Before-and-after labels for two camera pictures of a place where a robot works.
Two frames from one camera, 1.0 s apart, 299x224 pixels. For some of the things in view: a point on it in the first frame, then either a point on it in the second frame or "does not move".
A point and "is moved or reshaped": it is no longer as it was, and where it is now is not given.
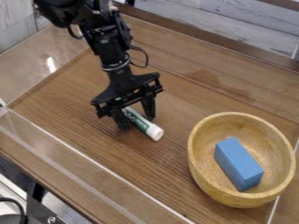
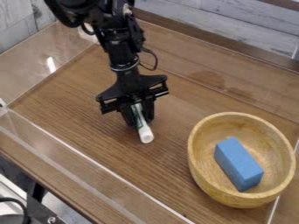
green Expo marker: (153, 129) is moved or reshaped
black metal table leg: (39, 192) does not move
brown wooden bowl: (270, 148) does not move
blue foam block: (238, 164) does not move
